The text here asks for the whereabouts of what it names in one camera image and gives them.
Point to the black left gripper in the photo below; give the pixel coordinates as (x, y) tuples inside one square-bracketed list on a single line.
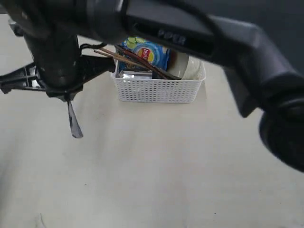
[(28, 78)]

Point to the wooden chopstick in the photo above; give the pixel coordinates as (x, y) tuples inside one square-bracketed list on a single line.
[(124, 59), (110, 52)]

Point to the steel fork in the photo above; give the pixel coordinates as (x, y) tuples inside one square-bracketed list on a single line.
[(74, 125)]

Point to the blue chips bag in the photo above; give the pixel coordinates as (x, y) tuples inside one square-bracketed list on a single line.
[(155, 54)]

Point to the dark red wooden spoon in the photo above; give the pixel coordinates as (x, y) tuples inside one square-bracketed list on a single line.
[(163, 74)]

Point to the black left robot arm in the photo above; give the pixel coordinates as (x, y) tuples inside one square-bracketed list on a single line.
[(258, 43)]

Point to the shiny steel cup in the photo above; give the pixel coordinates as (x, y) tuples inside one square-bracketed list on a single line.
[(128, 74)]

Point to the brown wooden plate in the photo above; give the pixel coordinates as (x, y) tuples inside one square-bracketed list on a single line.
[(173, 61)]

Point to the white plastic perforated basket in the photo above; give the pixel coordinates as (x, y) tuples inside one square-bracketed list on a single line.
[(160, 90)]

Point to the grey ceramic bowl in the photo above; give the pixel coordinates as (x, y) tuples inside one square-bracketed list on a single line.
[(189, 68)]

